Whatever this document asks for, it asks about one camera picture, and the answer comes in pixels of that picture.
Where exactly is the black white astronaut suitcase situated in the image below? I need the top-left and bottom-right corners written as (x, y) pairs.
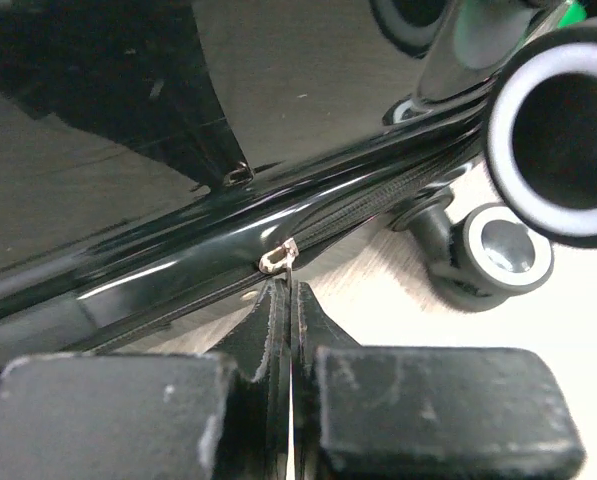
top-left (0, 1), bottom-right (597, 373)

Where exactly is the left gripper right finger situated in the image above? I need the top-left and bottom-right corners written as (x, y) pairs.
top-left (292, 282), bottom-right (586, 479)

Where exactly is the green plastic tray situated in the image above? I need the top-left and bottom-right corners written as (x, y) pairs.
top-left (558, 0), bottom-right (587, 28)

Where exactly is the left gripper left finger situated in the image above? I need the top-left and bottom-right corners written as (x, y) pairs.
top-left (0, 280), bottom-right (290, 479)

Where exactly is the silver zipper pull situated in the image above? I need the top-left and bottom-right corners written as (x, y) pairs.
top-left (257, 237), bottom-right (300, 480)

